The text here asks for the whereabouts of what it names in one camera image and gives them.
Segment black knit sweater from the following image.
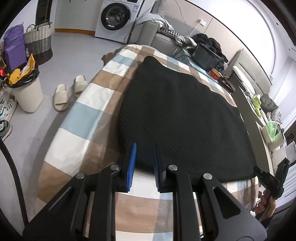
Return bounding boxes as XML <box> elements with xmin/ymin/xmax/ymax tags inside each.
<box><xmin>117</xmin><ymin>56</ymin><xmax>256</xmax><ymax>183</ymax></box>

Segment black clothes pile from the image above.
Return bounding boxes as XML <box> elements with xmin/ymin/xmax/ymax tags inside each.
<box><xmin>192</xmin><ymin>33</ymin><xmax>228</xmax><ymax>72</ymax></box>

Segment person's right hand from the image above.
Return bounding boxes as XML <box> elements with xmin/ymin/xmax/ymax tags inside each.
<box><xmin>254</xmin><ymin>190</ymin><xmax>276</xmax><ymax>220</ymax></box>

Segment checkered bed blanket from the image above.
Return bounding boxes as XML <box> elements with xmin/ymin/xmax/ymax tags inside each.
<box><xmin>36</xmin><ymin>44</ymin><xmax>262</xmax><ymax>241</ymax></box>

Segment white bowl with green bag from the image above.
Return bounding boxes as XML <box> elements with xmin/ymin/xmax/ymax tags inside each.
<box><xmin>262</xmin><ymin>121</ymin><xmax>285</xmax><ymax>145</ymax></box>

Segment beige slipper far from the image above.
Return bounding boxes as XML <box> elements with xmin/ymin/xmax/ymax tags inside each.
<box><xmin>74</xmin><ymin>75</ymin><xmax>88</xmax><ymax>98</ymax></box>

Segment beige slipper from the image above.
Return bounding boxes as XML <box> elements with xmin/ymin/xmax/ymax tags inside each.
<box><xmin>53</xmin><ymin>84</ymin><xmax>69</xmax><ymax>111</ymax></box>
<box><xmin>74</xmin><ymin>75</ymin><xmax>88</xmax><ymax>98</ymax></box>

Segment beige slipper near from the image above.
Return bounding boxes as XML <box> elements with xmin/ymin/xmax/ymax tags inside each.
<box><xmin>53</xmin><ymin>84</ymin><xmax>69</xmax><ymax>111</ymax></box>

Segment black food tray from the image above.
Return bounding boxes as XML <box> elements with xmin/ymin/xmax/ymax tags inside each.
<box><xmin>218</xmin><ymin>76</ymin><xmax>235</xmax><ymax>94</ymax></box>

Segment red round food tin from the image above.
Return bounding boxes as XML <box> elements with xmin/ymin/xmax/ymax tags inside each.
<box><xmin>210</xmin><ymin>68</ymin><xmax>223</xmax><ymax>80</ymax></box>

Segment grey sofa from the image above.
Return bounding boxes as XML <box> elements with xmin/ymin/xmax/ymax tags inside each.
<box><xmin>135</xmin><ymin>14</ymin><xmax>197</xmax><ymax>58</ymax></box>

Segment black rice cooker pot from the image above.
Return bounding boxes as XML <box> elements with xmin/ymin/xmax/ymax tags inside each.
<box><xmin>192</xmin><ymin>44</ymin><xmax>222</xmax><ymax>71</ymax></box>

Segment white trash bin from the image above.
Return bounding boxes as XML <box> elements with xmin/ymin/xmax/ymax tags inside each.
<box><xmin>8</xmin><ymin>64</ymin><xmax>44</xmax><ymax>113</ymax></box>

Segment white sneaker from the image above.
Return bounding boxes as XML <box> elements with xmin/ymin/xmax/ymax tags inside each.
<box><xmin>1</xmin><ymin>92</ymin><xmax>17</xmax><ymax>122</ymax></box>

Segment white washing machine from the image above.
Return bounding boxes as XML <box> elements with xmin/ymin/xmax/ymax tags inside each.
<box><xmin>94</xmin><ymin>0</ymin><xmax>143</xmax><ymax>44</ymax></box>

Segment woven laundry basket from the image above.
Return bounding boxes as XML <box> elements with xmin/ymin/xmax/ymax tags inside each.
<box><xmin>24</xmin><ymin>20</ymin><xmax>54</xmax><ymax>66</ymax></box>

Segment purple bag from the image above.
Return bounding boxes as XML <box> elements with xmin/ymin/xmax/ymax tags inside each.
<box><xmin>4</xmin><ymin>24</ymin><xmax>27</xmax><ymax>70</ymax></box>

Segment black cable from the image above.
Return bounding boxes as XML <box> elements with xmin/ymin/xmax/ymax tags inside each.
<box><xmin>0</xmin><ymin>138</ymin><xmax>30</xmax><ymax>227</ymax></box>

